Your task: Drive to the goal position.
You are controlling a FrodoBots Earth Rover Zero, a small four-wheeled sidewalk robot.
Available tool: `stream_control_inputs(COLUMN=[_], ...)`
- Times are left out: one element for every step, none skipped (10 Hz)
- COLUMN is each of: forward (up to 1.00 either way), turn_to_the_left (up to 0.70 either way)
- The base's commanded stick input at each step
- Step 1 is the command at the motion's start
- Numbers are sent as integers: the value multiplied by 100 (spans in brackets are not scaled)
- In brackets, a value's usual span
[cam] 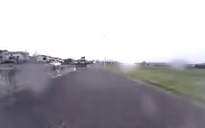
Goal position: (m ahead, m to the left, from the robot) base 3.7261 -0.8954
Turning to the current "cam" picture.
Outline green grass field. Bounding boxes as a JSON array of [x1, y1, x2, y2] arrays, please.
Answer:
[[104, 63, 205, 107]]

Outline dark grey asphalt path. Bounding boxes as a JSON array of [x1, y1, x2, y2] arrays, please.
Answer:
[[0, 63, 205, 128]]

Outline row of houses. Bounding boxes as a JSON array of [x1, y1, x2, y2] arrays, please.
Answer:
[[0, 47, 101, 66]]

